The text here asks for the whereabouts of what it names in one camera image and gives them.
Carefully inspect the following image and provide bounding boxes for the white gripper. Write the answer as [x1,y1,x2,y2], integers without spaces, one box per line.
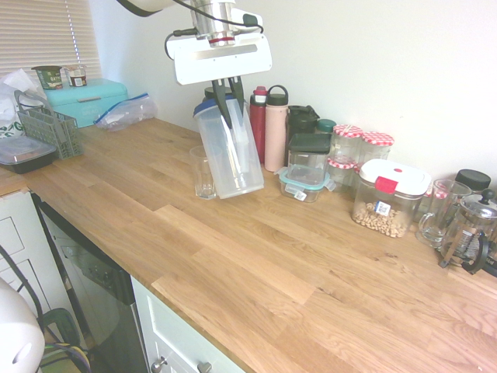
[172,33,273,130]

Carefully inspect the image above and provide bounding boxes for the clear pitcher with blue lid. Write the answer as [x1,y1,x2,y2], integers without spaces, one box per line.
[193,95,266,200]

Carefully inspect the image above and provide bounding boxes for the red water bottle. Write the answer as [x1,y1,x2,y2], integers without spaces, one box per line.
[248,85,269,165]

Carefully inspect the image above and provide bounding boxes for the pink water bottle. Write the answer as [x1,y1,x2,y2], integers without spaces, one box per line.
[265,84,290,173]

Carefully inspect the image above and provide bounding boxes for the dark green shaker bottle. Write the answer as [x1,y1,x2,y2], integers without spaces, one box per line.
[286,104,320,166]

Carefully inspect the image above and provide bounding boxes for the clear drinking glass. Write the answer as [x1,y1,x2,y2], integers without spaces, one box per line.
[189,145,217,200]

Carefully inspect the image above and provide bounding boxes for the clear container with black lid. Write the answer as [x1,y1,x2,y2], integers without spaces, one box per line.
[287,133,333,182]

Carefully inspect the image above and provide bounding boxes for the jar with green lid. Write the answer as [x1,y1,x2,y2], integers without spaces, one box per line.
[315,118,337,135]

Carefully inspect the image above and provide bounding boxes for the clear zip bag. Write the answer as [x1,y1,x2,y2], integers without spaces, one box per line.
[92,92,159,132]

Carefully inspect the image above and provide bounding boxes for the glass container with teal rim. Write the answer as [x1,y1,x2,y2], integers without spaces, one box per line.
[277,164,335,204]

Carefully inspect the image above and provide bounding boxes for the teal metal bread box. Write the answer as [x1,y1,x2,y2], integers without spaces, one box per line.
[43,77,129,129]

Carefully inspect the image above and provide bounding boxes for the grey plastic cutlery basket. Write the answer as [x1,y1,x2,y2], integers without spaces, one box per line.
[14,89,85,160]

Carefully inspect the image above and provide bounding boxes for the green oatmeal cup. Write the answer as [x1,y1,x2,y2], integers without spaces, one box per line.
[31,64,64,91]

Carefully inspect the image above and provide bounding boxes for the cereal container with white lid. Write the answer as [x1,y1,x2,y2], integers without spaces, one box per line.
[352,159,433,239]

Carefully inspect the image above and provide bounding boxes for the white window blind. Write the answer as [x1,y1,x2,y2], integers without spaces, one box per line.
[0,0,103,85]

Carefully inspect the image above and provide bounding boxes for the black plastic food container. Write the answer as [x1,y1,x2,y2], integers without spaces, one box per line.
[0,138,58,175]

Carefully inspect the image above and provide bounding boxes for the white plastic bag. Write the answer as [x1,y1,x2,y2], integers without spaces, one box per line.
[0,68,47,141]

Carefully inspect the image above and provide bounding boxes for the black dishwasher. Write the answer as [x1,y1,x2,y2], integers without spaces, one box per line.
[30,192,151,373]

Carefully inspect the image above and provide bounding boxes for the white cabinet door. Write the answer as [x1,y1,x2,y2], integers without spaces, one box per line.
[130,276,249,373]

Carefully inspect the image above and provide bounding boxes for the clear glass mug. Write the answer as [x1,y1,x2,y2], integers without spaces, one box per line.
[415,178,473,249]

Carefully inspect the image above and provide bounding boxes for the white cabinet with drawers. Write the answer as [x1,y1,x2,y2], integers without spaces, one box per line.
[0,190,77,339]

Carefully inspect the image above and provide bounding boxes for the jar with black lid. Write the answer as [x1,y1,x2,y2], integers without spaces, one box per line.
[454,169,492,195]

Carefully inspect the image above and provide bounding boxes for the glass french press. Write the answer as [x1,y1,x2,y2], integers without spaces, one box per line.
[439,188,497,276]

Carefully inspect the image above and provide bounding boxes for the dark green metal frame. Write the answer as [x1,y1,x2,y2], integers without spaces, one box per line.
[40,308,85,362]

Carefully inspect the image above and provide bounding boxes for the yellow and purple cable bundle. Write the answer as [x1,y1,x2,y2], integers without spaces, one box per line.
[42,341,91,368]

